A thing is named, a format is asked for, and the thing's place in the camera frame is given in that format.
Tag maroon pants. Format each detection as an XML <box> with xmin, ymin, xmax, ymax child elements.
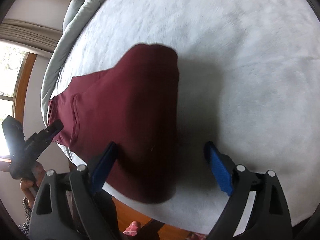
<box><xmin>48</xmin><ymin>44</ymin><xmax>179</xmax><ymax>203</ymax></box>

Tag checkered sleeve forearm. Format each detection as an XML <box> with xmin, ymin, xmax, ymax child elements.
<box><xmin>18</xmin><ymin>197</ymin><xmax>32</xmax><ymax>237</ymax></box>

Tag person's left hand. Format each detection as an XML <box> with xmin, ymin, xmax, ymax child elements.
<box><xmin>20</xmin><ymin>161</ymin><xmax>46</xmax><ymax>201</ymax></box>

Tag beige curtain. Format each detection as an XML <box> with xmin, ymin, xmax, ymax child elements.
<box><xmin>1</xmin><ymin>19</ymin><xmax>62</xmax><ymax>53</ymax></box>

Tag grey-green quilt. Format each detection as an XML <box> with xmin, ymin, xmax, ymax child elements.
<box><xmin>41</xmin><ymin>0</ymin><xmax>106</xmax><ymax>124</ymax></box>

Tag wooden bed frame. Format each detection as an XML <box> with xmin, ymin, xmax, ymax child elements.
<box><xmin>112</xmin><ymin>197</ymin><xmax>207</xmax><ymax>239</ymax></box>

